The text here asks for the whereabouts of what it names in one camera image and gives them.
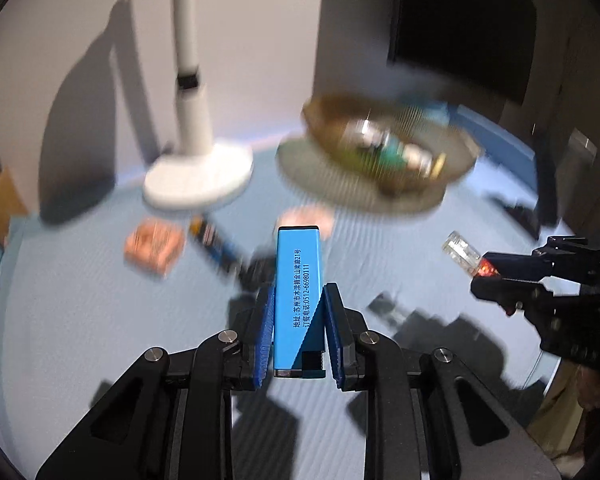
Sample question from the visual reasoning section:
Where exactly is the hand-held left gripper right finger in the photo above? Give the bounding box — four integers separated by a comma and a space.
322, 282, 563, 480

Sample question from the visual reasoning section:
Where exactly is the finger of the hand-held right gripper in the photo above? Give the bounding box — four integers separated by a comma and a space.
470, 277, 556, 317
472, 247, 556, 281

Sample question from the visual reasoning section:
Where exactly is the wicker basket with items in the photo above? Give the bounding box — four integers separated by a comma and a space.
300, 92, 481, 196

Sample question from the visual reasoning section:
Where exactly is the blue lighter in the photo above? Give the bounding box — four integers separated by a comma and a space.
271, 225, 327, 380

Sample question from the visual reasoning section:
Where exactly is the blue desk mat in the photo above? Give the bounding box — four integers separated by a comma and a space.
0, 105, 581, 480

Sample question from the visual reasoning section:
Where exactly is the black small object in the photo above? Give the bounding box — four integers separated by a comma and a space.
237, 257, 278, 293

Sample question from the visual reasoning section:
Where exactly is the green candy wrapper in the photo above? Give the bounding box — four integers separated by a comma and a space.
380, 135, 406, 163

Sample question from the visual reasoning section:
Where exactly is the white lamp stand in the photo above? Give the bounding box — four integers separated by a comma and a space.
144, 0, 255, 211

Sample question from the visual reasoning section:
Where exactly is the pink orange small packet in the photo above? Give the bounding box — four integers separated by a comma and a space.
124, 219, 186, 278
277, 206, 336, 238

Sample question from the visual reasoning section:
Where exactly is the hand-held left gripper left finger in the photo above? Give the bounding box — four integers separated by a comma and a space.
35, 282, 276, 480

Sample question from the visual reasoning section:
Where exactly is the person's right forearm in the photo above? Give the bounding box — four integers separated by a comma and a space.
527, 360, 600, 461

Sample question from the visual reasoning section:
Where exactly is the black slim printed stick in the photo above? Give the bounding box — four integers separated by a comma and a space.
189, 215, 246, 273

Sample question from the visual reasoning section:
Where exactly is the black monitor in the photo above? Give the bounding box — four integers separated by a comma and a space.
387, 0, 538, 106

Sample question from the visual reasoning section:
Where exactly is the colourful cardboard box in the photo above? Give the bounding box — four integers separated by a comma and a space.
0, 150, 31, 261

